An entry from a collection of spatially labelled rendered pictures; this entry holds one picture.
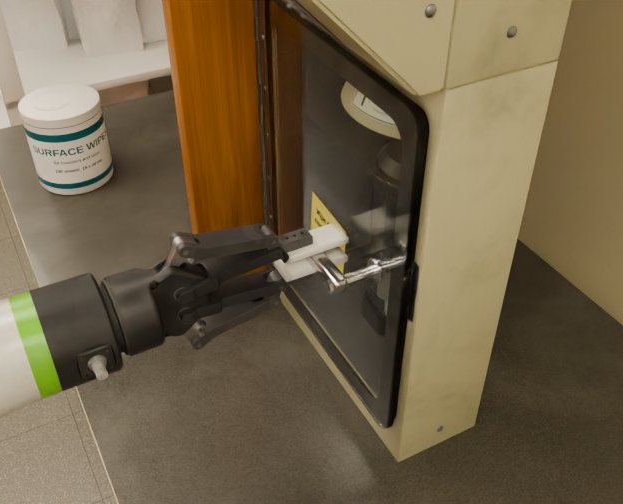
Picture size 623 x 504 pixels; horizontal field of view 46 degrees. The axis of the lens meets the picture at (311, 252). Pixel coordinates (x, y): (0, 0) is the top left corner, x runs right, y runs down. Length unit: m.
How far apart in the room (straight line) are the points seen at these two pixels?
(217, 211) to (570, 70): 0.52
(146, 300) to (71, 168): 0.67
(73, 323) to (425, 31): 0.36
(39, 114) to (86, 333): 0.69
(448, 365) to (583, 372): 0.28
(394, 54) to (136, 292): 0.30
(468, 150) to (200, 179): 0.44
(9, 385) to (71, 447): 1.51
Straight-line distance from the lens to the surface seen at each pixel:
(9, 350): 0.63
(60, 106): 1.28
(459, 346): 0.78
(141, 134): 1.47
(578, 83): 1.08
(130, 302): 0.65
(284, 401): 0.93
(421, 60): 0.54
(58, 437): 2.18
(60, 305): 0.64
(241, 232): 0.68
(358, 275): 0.69
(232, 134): 0.94
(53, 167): 1.30
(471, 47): 0.56
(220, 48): 0.89
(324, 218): 0.78
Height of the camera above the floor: 1.66
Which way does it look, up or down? 39 degrees down
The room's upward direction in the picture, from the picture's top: straight up
